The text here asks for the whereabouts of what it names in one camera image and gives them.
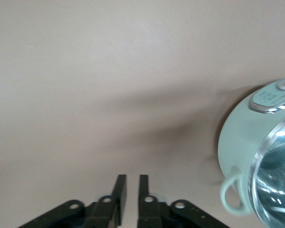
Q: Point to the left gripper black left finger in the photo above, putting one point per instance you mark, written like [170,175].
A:
[120,197]

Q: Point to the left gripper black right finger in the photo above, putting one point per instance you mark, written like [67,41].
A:
[145,197]

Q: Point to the light green electric pot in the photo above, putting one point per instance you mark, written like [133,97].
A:
[237,133]

